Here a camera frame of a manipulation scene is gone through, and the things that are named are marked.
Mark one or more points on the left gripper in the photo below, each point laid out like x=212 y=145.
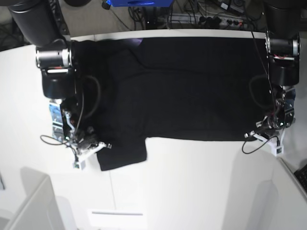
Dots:
x=271 y=129

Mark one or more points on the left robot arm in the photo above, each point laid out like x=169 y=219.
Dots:
x=282 y=41

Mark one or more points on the blue box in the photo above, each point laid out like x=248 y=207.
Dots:
x=140 y=3

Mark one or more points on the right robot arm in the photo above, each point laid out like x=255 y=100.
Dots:
x=73 y=97

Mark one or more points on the white desk partition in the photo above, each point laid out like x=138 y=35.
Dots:
x=280 y=203
x=39 y=210

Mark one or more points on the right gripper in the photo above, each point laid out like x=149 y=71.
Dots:
x=68 y=129

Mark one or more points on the white desk partition left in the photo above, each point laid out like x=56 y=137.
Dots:
x=39 y=210

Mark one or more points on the white cable grommet plate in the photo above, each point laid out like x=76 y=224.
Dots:
x=117 y=219

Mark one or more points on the black keyboard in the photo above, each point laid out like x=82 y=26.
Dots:
x=301 y=176

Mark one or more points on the black T-shirt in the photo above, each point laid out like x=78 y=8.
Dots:
x=195 y=88

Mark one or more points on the white desk partition right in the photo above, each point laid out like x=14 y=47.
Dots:
x=280 y=203

